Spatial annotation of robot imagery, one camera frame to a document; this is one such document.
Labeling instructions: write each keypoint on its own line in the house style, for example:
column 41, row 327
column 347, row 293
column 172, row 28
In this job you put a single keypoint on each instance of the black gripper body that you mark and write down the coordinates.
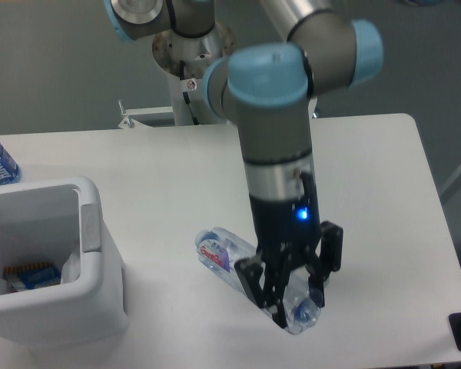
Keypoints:
column 286, row 230

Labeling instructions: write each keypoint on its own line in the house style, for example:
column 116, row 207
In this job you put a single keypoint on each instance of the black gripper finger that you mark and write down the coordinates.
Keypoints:
column 264, row 276
column 329, row 260

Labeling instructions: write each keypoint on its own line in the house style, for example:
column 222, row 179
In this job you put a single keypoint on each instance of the crushed clear plastic bottle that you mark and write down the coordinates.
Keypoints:
column 218, row 249

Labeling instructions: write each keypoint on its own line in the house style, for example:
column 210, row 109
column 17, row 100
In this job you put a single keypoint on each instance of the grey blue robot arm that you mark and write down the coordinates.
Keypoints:
column 265, row 91

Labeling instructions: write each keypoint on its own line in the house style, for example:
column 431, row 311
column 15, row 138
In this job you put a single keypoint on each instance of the white trash can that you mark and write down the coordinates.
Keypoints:
column 45, row 221

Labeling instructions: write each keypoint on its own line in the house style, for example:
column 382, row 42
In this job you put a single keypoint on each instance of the blue snack packet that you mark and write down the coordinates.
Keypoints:
column 32, row 276

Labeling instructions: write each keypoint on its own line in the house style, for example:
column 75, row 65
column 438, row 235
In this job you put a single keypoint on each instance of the white pedestal base frame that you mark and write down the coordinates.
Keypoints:
column 146, row 113

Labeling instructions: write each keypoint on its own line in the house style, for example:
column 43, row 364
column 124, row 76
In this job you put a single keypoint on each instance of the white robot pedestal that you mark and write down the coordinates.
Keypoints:
column 185, row 60

